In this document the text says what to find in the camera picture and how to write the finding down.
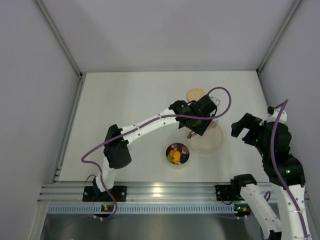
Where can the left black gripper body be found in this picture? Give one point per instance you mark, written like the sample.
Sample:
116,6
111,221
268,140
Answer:
196,127

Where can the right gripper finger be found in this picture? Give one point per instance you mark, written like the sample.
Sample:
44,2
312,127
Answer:
249,139
246,122

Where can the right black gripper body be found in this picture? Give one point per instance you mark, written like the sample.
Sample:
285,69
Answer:
249,130

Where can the beige round lid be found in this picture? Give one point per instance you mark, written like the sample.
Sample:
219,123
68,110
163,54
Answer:
195,94

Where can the metal tongs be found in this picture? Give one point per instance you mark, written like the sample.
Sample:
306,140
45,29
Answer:
190,133

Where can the black round food piece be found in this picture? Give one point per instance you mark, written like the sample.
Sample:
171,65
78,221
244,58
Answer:
183,158

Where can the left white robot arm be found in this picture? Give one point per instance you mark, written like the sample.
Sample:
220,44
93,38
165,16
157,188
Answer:
116,151

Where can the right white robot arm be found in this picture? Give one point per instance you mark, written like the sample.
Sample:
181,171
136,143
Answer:
272,139

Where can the round metal lunch box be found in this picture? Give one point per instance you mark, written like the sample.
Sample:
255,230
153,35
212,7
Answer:
177,147

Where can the cream plate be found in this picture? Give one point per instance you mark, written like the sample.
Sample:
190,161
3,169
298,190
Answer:
210,142

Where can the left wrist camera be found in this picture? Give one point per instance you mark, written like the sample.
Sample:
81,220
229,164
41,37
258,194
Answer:
215,100

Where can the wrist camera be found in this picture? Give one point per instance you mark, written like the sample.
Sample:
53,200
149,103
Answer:
274,112
215,100

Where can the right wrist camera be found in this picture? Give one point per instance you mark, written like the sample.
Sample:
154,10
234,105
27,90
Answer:
274,112

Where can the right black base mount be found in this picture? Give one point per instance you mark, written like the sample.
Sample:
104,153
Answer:
225,193

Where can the aluminium rail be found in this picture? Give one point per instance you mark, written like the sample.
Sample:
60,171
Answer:
137,192

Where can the slotted cable duct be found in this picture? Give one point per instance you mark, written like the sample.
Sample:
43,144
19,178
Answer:
124,208

